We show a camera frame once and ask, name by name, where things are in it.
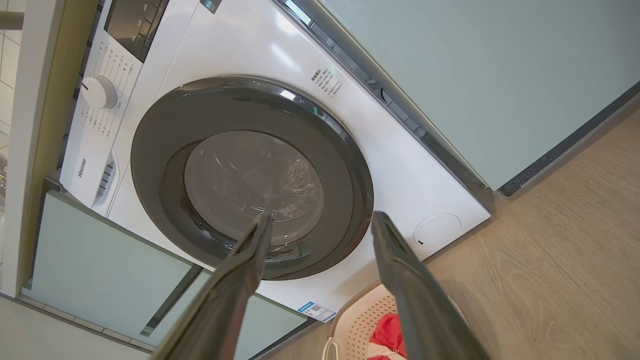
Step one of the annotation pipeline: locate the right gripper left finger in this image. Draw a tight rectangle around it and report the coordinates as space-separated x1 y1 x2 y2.
150 214 274 360

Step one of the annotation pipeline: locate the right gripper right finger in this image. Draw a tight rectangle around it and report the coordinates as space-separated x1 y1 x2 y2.
371 211 492 360

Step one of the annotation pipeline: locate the red garment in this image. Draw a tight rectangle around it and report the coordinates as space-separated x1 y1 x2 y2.
368 314 407 358

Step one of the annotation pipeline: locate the white garment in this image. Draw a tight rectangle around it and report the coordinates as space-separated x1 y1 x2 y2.
366 344 407 360

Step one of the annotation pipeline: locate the dark grey washer door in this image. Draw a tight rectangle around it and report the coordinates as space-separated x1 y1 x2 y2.
131 75 374 281

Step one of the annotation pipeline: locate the white washing machine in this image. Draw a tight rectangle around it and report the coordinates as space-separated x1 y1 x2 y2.
59 0 492 323

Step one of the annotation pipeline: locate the dark washing machine control panel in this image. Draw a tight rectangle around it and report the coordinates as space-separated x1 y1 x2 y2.
104 0 170 63

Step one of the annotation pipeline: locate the pale green lower drawer front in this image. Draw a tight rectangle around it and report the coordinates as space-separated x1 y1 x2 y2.
150 272 308 360

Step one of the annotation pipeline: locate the pale green drawer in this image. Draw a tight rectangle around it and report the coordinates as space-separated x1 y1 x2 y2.
22 192 203 341
150 272 308 360

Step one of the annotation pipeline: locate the cream perforated laundry basket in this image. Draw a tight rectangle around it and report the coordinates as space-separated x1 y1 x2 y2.
322 281 468 360

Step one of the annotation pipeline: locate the round drain filter cover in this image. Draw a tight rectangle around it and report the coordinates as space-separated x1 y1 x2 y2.
413 213 462 249

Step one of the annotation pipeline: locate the blue energy label sticker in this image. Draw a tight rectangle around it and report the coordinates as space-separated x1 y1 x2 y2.
298 301 337 323

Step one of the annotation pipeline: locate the pale green upper drawer front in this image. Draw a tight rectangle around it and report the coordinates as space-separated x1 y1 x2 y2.
22 192 203 341

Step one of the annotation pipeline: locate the white detergent drawer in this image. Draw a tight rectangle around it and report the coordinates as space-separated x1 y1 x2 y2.
60 140 121 217

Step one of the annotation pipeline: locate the dark grey cabinet plinth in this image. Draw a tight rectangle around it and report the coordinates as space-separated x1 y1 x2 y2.
498 82 640 197

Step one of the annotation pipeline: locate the white control knob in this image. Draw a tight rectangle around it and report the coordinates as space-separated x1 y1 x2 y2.
81 76 118 110

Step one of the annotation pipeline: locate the white cabinet side panel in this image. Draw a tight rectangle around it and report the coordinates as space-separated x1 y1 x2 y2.
0 0 66 298

